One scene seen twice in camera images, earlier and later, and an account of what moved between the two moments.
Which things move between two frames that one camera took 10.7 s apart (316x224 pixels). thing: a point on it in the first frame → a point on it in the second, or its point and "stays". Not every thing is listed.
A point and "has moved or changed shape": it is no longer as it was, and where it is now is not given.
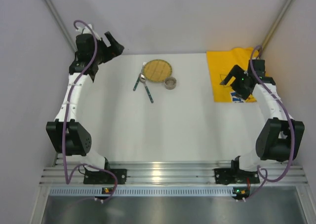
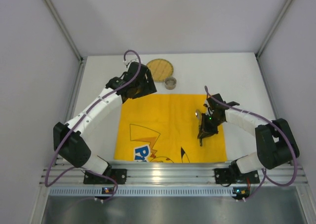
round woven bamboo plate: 157,70 stays
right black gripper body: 236,79 → 205,132
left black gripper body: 106,50 → 149,80
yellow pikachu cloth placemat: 219,63 → 164,127
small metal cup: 170,83 stays
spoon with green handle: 142,79 has moved or changed shape
